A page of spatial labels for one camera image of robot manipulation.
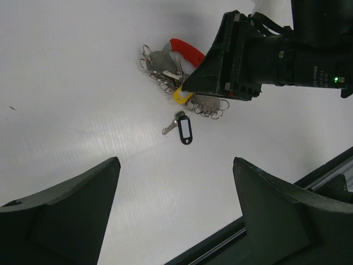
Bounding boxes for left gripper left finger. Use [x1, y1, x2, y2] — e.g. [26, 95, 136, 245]
[1, 157, 121, 264]

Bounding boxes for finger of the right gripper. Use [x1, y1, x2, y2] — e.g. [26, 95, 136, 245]
[181, 13, 237, 96]

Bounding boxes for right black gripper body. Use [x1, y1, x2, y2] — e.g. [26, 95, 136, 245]
[220, 10, 261, 101]

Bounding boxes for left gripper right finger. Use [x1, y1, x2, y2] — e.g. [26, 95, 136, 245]
[233, 157, 352, 264]

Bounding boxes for yellow key tag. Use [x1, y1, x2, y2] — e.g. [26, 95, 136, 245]
[173, 86, 194, 104]

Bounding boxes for red handled key organizer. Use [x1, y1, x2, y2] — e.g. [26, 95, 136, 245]
[139, 38, 229, 120]

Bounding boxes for black key tag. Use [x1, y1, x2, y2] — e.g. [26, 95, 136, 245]
[178, 115, 193, 145]

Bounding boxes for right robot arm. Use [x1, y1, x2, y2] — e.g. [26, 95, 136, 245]
[182, 1, 352, 101]

